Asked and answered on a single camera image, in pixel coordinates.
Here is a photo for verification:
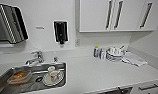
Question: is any blue and white bottle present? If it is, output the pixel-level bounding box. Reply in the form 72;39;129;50
93;45;100;59

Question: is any small white bottle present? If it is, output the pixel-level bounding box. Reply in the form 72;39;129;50
99;47;106;60

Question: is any small chrome sink pump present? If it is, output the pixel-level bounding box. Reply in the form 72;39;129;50
52;56;59;64

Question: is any stack of white dishes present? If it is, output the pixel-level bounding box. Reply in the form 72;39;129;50
105;45;128;63

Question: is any white cup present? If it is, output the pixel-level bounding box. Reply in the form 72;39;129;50
46;65;60;81

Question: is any white plate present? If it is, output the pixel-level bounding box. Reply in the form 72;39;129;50
42;71;65;87

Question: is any chrome sink faucet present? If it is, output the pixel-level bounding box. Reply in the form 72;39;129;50
24;50;45;67

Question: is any clear container with orange food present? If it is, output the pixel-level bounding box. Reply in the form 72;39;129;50
6;69;33;85

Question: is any steel paper towel dispenser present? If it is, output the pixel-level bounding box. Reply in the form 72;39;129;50
0;3;30;45

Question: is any stainless steel sink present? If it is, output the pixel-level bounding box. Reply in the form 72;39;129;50
0;62;68;94

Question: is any narrow white drawer unit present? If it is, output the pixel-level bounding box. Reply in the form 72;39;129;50
132;79;158;94

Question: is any black wall soap dispenser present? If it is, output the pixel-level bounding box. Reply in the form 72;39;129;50
53;20;69;46

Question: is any small wall label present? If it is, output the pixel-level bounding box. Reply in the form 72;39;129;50
35;26;46;30

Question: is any white three-door wall cabinet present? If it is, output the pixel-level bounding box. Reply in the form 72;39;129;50
78;0;158;34

